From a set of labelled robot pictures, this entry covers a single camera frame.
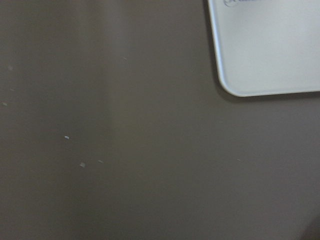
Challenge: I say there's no cream rabbit tray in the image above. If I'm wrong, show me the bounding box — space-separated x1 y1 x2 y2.
208 0 320 97

